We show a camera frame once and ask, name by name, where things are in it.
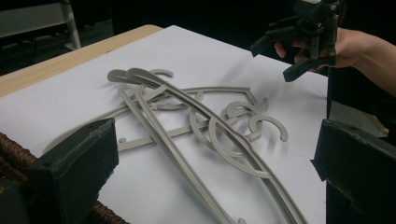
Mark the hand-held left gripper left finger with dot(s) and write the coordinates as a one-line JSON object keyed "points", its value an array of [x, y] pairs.
{"points": [[71, 168]]}

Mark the grey plastic clothes hanger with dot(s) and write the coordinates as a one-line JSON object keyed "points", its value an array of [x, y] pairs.
{"points": [[267, 117], [137, 143], [174, 158]]}

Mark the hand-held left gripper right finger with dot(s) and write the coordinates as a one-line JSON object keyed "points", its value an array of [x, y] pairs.
{"points": [[358, 165]]}

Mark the white metal stand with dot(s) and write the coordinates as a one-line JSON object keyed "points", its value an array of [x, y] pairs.
{"points": [[72, 25]]}

